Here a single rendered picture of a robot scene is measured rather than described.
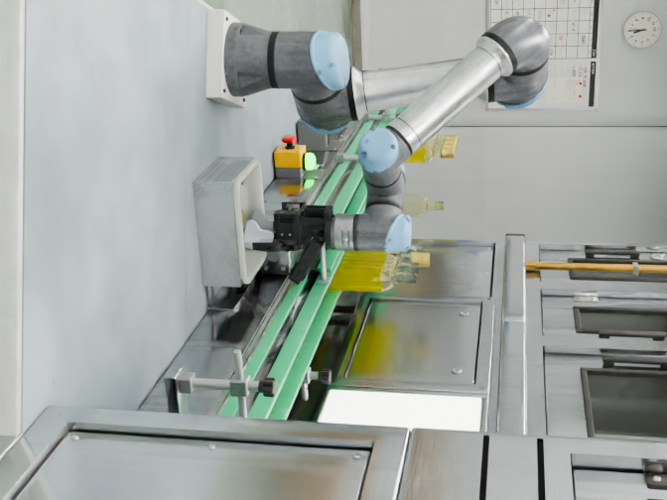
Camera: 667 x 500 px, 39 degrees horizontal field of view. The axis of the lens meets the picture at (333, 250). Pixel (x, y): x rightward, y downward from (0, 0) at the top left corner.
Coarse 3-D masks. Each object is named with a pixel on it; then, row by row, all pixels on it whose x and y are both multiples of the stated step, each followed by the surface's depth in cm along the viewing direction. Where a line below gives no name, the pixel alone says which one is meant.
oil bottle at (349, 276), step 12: (348, 264) 219; (360, 264) 219; (372, 264) 218; (384, 264) 218; (336, 276) 217; (348, 276) 217; (360, 276) 216; (372, 276) 216; (384, 276) 215; (336, 288) 218; (348, 288) 218; (360, 288) 217; (372, 288) 217; (384, 288) 216
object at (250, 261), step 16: (256, 160) 192; (240, 176) 182; (256, 176) 196; (240, 192) 197; (256, 192) 197; (240, 208) 182; (256, 208) 198; (240, 224) 182; (240, 240) 184; (240, 256) 185; (256, 256) 200; (240, 272) 187; (256, 272) 194
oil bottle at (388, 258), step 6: (348, 252) 226; (354, 252) 226; (342, 258) 223; (348, 258) 222; (354, 258) 222; (360, 258) 222; (366, 258) 222; (372, 258) 222; (378, 258) 222; (384, 258) 221; (390, 258) 222; (396, 258) 223; (390, 264) 220; (396, 264) 222; (396, 270) 222
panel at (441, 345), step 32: (352, 320) 225; (384, 320) 225; (416, 320) 225; (448, 320) 224; (480, 320) 226; (352, 352) 212; (384, 352) 210; (416, 352) 210; (448, 352) 209; (480, 352) 207; (352, 384) 197; (384, 384) 196; (416, 384) 195; (448, 384) 195; (480, 384) 194; (320, 416) 186; (480, 416) 183
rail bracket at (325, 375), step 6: (312, 372) 187; (318, 372) 187; (324, 372) 186; (330, 372) 186; (306, 378) 187; (312, 378) 187; (318, 378) 187; (324, 378) 186; (330, 378) 186; (306, 384) 188; (306, 390) 189; (306, 396) 189
